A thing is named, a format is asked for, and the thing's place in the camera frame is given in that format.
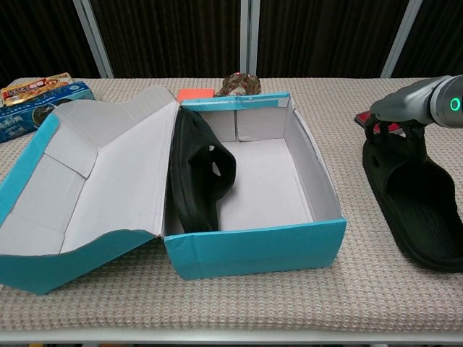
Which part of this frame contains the crumpled foil snack wrapper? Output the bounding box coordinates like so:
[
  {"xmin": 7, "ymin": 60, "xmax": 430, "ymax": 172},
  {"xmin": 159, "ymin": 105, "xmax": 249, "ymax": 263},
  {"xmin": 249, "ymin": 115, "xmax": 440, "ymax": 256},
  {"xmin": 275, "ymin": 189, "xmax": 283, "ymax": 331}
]
[{"xmin": 216, "ymin": 72, "xmax": 262, "ymax": 98}]

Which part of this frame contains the beige woven table cloth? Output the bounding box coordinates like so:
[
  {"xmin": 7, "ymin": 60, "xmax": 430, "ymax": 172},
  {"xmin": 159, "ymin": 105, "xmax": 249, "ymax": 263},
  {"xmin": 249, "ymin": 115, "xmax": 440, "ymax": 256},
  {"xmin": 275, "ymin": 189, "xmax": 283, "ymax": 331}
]
[{"xmin": 0, "ymin": 77, "xmax": 463, "ymax": 332}]

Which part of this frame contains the white blue shoebox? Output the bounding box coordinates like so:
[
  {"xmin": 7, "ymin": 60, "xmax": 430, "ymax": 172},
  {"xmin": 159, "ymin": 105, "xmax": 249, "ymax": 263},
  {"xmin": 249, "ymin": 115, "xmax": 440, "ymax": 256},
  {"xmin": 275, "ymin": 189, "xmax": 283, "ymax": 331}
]
[{"xmin": 0, "ymin": 85, "xmax": 347, "ymax": 296}]

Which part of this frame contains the yellow orange snack packet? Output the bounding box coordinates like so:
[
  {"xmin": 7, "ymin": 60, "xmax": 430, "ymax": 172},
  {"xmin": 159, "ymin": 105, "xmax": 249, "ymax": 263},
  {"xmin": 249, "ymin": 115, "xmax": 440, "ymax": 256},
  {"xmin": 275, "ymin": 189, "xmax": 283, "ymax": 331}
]
[{"xmin": 0, "ymin": 74, "xmax": 72, "ymax": 106}]

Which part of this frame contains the black slipper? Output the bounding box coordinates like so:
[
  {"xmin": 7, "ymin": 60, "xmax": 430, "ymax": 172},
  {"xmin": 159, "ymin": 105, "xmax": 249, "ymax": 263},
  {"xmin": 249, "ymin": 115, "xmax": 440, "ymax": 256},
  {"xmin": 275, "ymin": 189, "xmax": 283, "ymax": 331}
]
[
  {"xmin": 361, "ymin": 121, "xmax": 463, "ymax": 275},
  {"xmin": 166, "ymin": 108, "xmax": 238, "ymax": 234}
]

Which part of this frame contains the grey metal partition post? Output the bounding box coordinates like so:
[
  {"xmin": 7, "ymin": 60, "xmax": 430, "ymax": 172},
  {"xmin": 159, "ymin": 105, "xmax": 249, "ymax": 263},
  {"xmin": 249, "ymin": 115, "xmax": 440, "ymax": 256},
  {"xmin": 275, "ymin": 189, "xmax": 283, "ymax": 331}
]
[
  {"xmin": 72, "ymin": 0, "xmax": 115, "ymax": 79},
  {"xmin": 379, "ymin": 0, "xmax": 424, "ymax": 79},
  {"xmin": 240, "ymin": 0, "xmax": 258, "ymax": 79}
]

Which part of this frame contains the blue cookie package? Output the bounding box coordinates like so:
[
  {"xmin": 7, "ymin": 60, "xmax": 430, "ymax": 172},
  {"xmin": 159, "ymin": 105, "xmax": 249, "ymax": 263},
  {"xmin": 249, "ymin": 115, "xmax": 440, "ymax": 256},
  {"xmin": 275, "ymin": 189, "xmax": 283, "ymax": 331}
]
[{"xmin": 0, "ymin": 81, "xmax": 95, "ymax": 144}]

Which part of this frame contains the red flat stamp pad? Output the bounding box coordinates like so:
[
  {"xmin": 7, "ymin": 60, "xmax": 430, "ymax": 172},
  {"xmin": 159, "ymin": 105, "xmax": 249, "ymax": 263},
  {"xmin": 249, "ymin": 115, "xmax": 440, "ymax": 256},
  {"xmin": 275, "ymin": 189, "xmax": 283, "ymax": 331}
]
[{"xmin": 356, "ymin": 111, "xmax": 406, "ymax": 137}]

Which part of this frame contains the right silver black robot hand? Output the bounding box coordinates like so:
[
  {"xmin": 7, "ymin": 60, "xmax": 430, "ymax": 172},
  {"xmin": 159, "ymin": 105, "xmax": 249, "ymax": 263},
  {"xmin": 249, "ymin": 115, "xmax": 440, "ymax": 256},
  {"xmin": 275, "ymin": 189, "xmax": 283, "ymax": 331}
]
[{"xmin": 363, "ymin": 77, "xmax": 435, "ymax": 145}]

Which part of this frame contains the orange sticky note block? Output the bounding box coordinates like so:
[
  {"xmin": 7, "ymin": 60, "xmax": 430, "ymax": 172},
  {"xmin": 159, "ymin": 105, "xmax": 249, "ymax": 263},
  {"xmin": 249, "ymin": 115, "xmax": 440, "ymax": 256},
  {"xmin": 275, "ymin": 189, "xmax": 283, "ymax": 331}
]
[{"xmin": 177, "ymin": 88, "xmax": 215, "ymax": 102}]

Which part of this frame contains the dark ribbed partition panel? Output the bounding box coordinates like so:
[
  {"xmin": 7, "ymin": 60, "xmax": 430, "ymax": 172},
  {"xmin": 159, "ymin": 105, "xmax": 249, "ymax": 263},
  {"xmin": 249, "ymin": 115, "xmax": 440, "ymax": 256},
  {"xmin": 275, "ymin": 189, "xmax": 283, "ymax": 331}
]
[
  {"xmin": 0, "ymin": 0, "xmax": 101, "ymax": 87},
  {"xmin": 92, "ymin": 0, "xmax": 242, "ymax": 79},
  {"xmin": 257, "ymin": 0, "xmax": 404, "ymax": 79},
  {"xmin": 394, "ymin": 0, "xmax": 463, "ymax": 79}
]

